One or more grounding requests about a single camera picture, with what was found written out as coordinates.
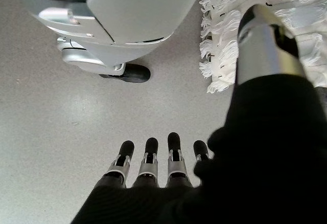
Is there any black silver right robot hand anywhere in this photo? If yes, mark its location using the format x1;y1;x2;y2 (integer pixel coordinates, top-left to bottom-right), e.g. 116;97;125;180
70;4;327;224

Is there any silver right robot leg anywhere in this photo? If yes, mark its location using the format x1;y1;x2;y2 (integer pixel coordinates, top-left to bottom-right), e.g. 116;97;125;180
19;0;207;77

